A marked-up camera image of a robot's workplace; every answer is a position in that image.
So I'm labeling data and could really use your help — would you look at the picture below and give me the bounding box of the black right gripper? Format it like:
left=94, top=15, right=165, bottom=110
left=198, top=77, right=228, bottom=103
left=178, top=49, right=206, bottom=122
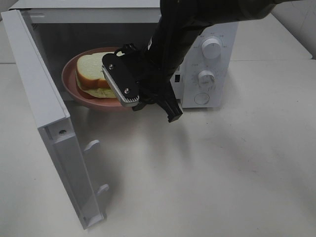
left=120, top=45, right=183, bottom=123

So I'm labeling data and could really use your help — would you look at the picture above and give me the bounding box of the round door release button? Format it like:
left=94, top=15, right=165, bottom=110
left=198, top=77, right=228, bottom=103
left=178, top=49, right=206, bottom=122
left=194, top=93, right=209, bottom=105

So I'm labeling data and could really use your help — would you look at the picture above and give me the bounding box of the white bread sandwich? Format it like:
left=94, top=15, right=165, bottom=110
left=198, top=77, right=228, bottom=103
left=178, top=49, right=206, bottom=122
left=76, top=52, right=116, bottom=99

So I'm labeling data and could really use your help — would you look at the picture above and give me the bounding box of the pink round plate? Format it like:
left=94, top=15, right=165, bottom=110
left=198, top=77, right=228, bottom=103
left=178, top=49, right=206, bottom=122
left=61, top=47, right=131, bottom=112

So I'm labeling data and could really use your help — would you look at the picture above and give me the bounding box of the white microwave door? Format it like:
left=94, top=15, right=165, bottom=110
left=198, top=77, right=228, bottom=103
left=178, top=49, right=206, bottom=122
left=1, top=10, right=104, bottom=229

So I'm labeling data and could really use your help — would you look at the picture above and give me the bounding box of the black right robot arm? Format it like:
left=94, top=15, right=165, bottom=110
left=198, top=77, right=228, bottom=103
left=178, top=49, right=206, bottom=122
left=116, top=0, right=280, bottom=122

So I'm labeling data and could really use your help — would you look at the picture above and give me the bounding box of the white warning label sticker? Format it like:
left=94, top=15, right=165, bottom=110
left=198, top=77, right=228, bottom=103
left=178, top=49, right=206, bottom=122
left=170, top=65, right=183, bottom=83

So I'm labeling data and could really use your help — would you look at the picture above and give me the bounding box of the white lower microwave knob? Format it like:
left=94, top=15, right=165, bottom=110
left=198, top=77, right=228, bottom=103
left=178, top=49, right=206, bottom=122
left=197, top=70, right=215, bottom=87

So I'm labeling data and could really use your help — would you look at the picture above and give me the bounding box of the white microwave knob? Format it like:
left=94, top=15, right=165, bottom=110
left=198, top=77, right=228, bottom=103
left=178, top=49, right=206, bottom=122
left=197, top=70, right=215, bottom=87
left=201, top=37, right=222, bottom=59

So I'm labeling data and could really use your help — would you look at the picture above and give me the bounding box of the white upper microwave knob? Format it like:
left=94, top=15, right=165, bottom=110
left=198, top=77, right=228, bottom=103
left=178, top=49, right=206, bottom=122
left=201, top=37, right=222, bottom=59

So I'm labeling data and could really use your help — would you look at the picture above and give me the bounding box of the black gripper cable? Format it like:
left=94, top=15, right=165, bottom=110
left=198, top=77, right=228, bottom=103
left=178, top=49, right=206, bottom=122
left=114, top=43, right=139, bottom=56

